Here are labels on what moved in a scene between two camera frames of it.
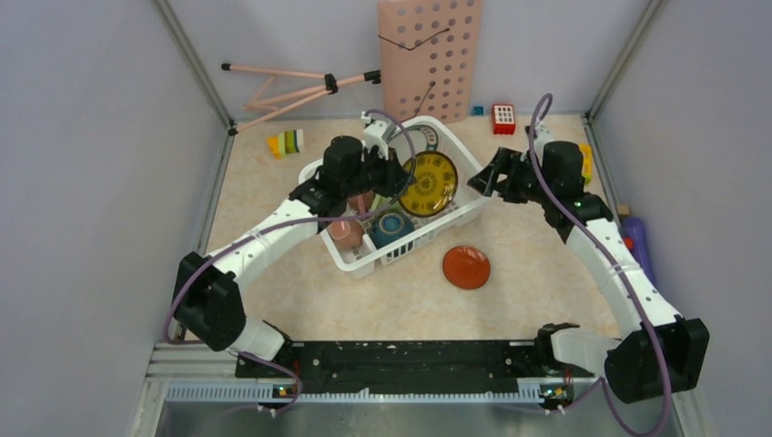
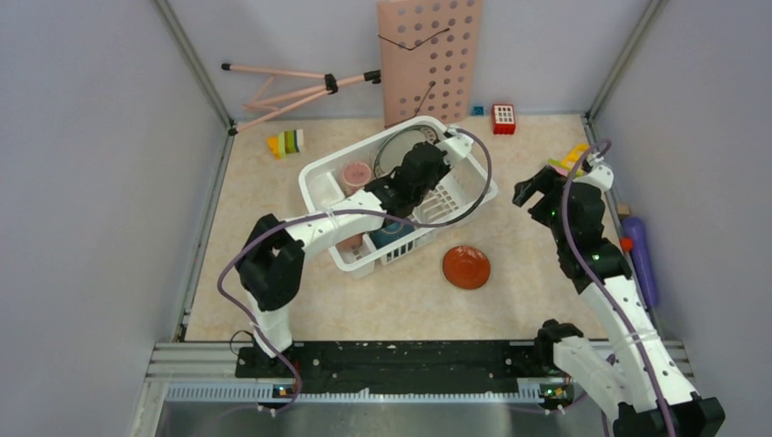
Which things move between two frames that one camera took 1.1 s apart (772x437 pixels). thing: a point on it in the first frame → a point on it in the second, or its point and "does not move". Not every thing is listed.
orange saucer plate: (466, 268) does not move
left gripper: (395, 175) → (443, 166)
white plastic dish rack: (406, 186) does not move
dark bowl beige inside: (390, 225) does not move
